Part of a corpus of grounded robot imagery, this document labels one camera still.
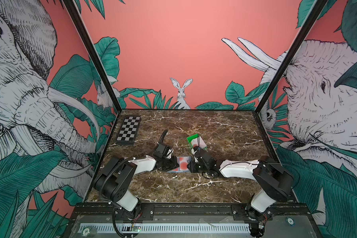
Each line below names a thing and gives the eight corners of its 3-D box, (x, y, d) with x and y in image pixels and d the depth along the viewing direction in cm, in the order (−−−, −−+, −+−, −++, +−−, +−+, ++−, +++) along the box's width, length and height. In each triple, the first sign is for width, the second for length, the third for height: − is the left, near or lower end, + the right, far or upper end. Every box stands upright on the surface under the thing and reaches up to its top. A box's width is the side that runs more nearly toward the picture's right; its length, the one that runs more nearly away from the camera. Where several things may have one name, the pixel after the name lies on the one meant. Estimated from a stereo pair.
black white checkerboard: (117, 144, 102) (115, 141, 98) (126, 119, 117) (124, 115, 114) (134, 145, 102) (132, 141, 98) (140, 119, 117) (139, 115, 114)
